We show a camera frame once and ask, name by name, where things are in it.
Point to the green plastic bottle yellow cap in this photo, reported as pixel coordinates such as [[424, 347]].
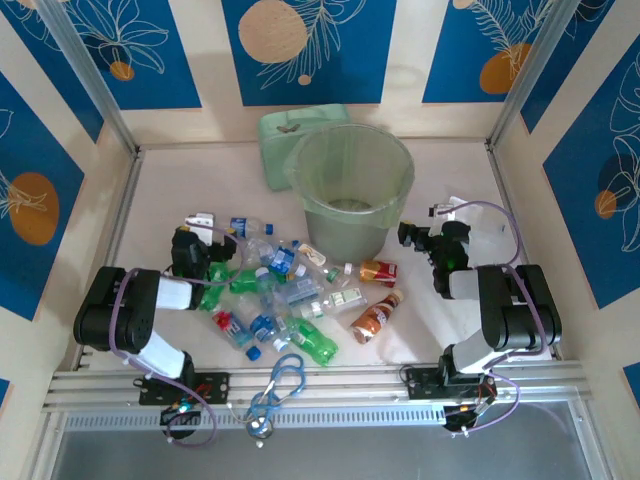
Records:
[[320, 350], [210, 295], [245, 282]]

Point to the clear crushed bottle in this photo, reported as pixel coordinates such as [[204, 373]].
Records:
[[247, 305]]

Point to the clear bottle red label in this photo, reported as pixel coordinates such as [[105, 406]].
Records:
[[227, 322]]

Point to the blue label bottle white cap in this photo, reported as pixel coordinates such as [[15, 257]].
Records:
[[262, 325]]

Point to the brown tea bottle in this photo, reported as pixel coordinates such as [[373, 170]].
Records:
[[375, 317]]

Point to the clear bottle grey-blue label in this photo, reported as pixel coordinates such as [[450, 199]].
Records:
[[302, 291]]

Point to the clear bottle green white label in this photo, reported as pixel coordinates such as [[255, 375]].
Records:
[[342, 298]]

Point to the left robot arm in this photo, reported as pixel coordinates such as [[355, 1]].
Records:
[[115, 310]]

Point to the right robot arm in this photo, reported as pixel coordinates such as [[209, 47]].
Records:
[[520, 320]]

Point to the clear plastic package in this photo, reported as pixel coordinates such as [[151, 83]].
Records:
[[492, 235]]

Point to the clear bottle swirl label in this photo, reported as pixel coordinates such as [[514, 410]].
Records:
[[312, 255]]

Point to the small clear bottle green label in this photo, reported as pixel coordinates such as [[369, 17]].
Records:
[[332, 274]]

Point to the light green case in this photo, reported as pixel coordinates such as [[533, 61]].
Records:
[[275, 155]]

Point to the blue stethoscope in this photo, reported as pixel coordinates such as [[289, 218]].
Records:
[[260, 427]]

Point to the grey metal panel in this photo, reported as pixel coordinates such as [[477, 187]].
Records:
[[350, 460]]

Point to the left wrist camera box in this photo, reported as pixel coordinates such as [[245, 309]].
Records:
[[200, 220]]

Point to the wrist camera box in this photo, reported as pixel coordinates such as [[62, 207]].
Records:
[[455, 210], [200, 220]]

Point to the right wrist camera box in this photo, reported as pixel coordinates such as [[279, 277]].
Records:
[[455, 210]]

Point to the aluminium side rail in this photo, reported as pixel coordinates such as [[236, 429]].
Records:
[[500, 172], [126, 200]]

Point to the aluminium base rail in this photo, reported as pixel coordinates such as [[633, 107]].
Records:
[[350, 385]]

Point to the aluminium frame post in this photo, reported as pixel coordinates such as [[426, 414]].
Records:
[[543, 50], [90, 75]]

